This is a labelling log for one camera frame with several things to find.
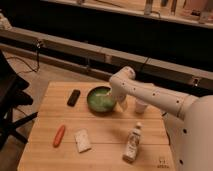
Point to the black office chair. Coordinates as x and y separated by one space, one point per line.
11 95

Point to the white plastic bottle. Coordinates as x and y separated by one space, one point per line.
132 144

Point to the white paper cup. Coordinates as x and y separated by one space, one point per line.
140 106

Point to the green ceramic bowl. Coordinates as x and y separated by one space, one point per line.
99 101

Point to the orange carrot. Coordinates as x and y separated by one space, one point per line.
59 136

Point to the black rectangular remote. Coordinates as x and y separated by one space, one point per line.
73 97

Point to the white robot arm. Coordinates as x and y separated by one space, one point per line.
196 152

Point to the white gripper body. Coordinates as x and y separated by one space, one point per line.
123 104

